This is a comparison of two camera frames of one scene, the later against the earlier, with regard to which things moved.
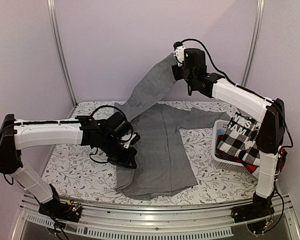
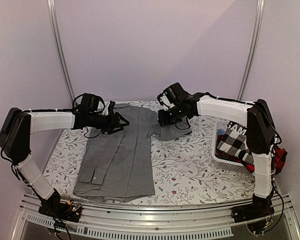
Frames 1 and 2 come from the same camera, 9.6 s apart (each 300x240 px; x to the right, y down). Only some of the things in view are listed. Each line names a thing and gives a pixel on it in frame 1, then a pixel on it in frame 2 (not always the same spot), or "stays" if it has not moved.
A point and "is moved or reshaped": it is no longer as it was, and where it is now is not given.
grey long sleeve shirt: [165, 162] is moved or reshaped
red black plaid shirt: [250, 167] stays
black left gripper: [129, 159] to [114, 123]
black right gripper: [176, 75] to [163, 120]
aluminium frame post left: [51, 7] stays
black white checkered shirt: [240, 138] stays
